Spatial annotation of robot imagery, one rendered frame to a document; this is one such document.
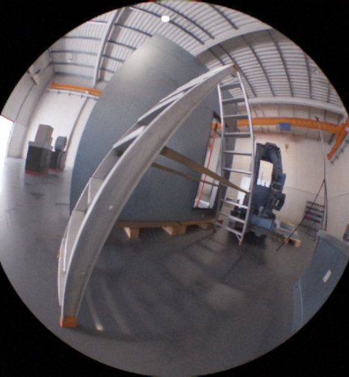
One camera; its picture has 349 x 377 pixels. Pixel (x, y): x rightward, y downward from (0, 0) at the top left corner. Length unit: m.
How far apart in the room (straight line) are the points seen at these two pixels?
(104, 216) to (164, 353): 0.68
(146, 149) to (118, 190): 0.12
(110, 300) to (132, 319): 0.17
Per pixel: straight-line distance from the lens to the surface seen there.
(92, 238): 0.32
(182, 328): 0.78
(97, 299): 0.81
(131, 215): 1.31
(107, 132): 1.19
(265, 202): 2.03
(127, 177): 0.28
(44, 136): 4.50
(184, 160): 0.39
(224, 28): 7.61
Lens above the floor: 0.72
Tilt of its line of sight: 4 degrees down
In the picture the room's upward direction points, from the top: 14 degrees clockwise
